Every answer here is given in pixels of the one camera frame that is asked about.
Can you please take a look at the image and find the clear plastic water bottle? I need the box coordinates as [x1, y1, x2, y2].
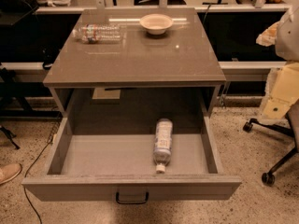
[72, 24, 122, 44]

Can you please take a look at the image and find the black floor cable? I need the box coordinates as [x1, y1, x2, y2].
[23, 121, 60, 224]

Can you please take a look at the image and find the grey cabinet with counter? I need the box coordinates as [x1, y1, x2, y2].
[44, 7, 225, 135]

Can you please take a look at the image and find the black office chair base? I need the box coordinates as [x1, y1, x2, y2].
[242, 103, 299, 187]

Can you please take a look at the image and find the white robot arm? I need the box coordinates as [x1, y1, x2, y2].
[256, 6, 299, 119]

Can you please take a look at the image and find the blue plastic bottle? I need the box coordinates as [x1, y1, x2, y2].
[153, 119, 173, 174]

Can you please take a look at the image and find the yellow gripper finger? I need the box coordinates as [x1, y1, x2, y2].
[256, 21, 278, 47]
[258, 63, 299, 119]

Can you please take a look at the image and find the white paper bowl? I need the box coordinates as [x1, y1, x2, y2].
[139, 14, 173, 35]

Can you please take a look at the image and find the tan shoe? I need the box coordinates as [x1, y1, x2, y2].
[0, 163, 21, 184]

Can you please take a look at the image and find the black drawer handle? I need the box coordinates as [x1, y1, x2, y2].
[115, 192, 150, 205]

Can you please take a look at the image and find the open grey drawer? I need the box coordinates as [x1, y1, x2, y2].
[22, 116, 241, 202]

